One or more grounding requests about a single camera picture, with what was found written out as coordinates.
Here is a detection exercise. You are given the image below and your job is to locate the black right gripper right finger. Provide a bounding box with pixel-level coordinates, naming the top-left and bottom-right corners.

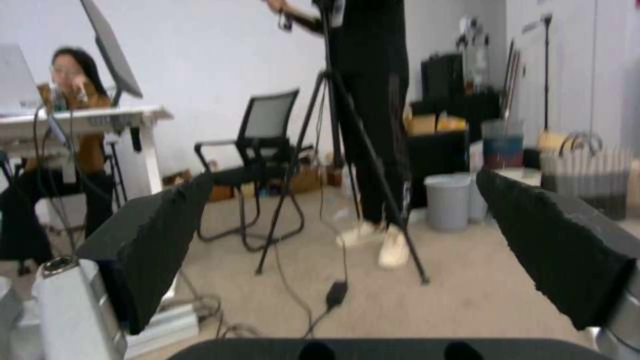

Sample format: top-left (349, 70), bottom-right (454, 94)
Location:
top-left (475, 169), bottom-right (640, 360)

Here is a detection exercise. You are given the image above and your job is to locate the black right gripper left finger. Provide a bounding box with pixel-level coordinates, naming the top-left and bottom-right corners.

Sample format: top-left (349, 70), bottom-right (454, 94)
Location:
top-left (30, 173), bottom-right (215, 360)

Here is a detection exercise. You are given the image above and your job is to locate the grey plastic trash bin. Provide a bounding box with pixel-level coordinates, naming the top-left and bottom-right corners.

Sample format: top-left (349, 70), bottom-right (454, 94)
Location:
top-left (424, 173), bottom-right (474, 231)

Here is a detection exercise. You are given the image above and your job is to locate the black floor stand pole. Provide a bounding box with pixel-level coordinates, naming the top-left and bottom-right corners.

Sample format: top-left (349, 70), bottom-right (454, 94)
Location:
top-left (539, 13), bottom-right (556, 132)

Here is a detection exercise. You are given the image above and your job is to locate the dark striped container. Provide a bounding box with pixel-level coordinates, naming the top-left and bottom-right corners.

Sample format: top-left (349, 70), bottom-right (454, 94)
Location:
top-left (539, 144), bottom-right (634, 220)

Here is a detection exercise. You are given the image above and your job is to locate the clear blue storage box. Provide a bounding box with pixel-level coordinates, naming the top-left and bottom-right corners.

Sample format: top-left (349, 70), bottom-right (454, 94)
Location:
top-left (482, 119), bottom-right (525, 170)

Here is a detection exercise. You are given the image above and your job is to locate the white desk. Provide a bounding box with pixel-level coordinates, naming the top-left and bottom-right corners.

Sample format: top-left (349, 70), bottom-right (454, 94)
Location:
top-left (0, 104), bottom-right (175, 196)

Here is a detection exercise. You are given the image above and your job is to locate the seated person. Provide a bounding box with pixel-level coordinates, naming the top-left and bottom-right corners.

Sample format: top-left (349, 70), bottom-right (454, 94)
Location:
top-left (0, 46), bottom-right (117, 263)

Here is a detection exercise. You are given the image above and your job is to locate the black mesh office chair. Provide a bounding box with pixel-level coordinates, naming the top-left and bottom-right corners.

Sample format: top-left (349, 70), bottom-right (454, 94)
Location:
top-left (193, 88), bottom-right (321, 251)

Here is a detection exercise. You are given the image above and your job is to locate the black cabinet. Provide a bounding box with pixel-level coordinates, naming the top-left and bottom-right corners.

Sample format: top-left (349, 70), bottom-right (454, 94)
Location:
top-left (404, 125), bottom-right (471, 211)

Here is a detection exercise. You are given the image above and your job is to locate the cardboard box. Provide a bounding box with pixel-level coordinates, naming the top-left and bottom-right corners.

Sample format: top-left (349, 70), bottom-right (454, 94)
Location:
top-left (405, 101), bottom-right (469, 134)

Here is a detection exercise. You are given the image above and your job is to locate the tilted dark monitor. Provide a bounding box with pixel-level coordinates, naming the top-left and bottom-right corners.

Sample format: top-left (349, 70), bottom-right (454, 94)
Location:
top-left (79, 0), bottom-right (145, 108)

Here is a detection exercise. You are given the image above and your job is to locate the black power adapter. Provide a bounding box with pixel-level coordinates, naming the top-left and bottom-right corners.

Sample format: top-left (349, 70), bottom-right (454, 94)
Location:
top-left (325, 280), bottom-right (349, 307)

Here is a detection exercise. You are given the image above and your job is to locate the black case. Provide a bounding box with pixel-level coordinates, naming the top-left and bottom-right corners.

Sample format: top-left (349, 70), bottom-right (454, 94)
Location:
top-left (420, 53), bottom-right (465, 102)

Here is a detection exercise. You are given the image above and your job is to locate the silver laptop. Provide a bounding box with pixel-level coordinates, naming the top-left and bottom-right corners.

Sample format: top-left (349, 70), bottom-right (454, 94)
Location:
top-left (0, 44), bottom-right (42, 112)

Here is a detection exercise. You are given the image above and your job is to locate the standing person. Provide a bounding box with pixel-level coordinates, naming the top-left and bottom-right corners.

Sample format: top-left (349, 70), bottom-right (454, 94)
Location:
top-left (264, 0), bottom-right (414, 269)

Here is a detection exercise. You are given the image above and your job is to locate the black floor cable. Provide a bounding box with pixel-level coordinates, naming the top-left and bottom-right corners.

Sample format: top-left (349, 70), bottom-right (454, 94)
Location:
top-left (272, 239), bottom-right (351, 340)

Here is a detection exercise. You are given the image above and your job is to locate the black camera tripod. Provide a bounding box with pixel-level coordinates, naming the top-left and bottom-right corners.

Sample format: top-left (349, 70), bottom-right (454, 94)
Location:
top-left (254, 0), bottom-right (432, 287)

